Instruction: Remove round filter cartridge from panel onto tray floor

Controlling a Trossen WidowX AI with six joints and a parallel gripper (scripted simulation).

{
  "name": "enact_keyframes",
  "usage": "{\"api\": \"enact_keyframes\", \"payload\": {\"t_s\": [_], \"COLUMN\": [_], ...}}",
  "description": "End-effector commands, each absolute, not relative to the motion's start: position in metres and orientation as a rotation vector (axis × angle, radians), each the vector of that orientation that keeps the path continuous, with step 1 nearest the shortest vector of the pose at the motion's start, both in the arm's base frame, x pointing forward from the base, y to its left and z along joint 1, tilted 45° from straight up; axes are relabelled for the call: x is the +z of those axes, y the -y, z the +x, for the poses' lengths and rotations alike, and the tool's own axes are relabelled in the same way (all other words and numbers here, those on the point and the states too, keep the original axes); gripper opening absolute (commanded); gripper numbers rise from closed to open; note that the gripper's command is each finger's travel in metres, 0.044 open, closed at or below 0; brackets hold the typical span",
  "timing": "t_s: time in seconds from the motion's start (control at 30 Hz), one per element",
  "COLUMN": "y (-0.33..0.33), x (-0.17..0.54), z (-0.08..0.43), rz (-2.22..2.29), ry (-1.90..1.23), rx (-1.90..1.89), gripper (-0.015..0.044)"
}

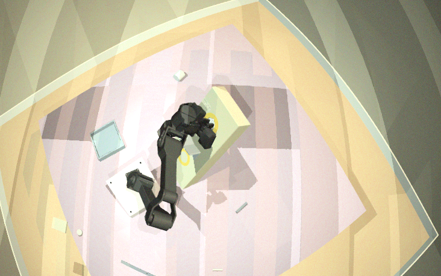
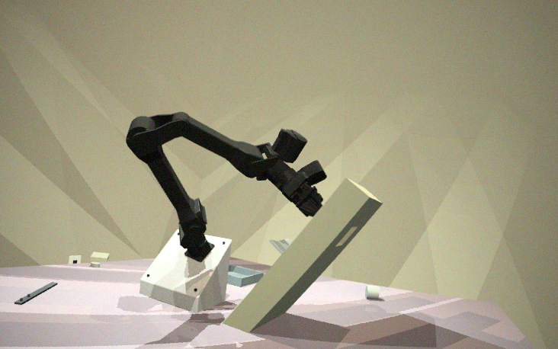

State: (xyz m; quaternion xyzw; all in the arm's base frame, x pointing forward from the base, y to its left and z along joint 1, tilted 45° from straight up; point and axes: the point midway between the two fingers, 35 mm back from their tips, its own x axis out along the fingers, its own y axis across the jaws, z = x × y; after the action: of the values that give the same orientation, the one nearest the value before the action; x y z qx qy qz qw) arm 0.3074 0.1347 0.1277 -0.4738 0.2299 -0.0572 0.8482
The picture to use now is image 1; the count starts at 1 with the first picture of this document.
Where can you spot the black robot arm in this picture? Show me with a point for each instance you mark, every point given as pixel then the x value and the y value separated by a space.
pixel 168 150

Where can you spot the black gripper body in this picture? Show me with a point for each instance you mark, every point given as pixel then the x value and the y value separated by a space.
pixel 206 135

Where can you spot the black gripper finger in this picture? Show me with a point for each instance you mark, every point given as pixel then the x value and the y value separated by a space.
pixel 204 119
pixel 210 125

